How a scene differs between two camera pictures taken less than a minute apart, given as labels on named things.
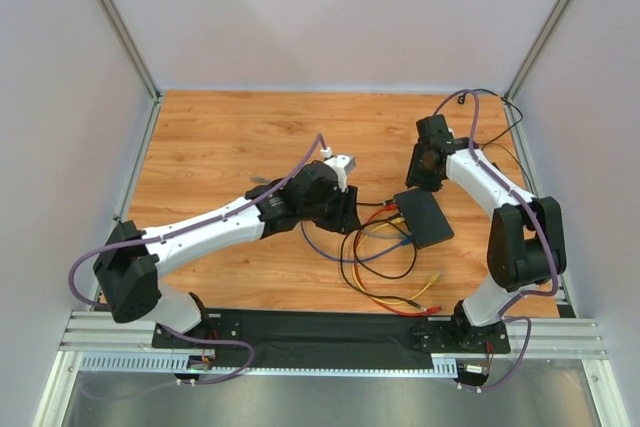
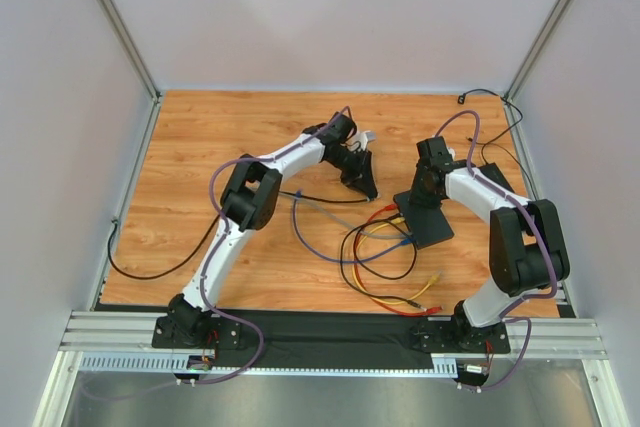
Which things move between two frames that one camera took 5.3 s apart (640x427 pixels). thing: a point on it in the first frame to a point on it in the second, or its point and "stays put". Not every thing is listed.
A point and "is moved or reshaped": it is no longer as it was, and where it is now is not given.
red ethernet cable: x=358 y=278 stays put
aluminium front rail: x=101 y=332 stays put
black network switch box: x=423 y=217 stays put
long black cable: x=376 y=204 is moved or reshaped
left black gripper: x=347 y=209 to x=358 y=167
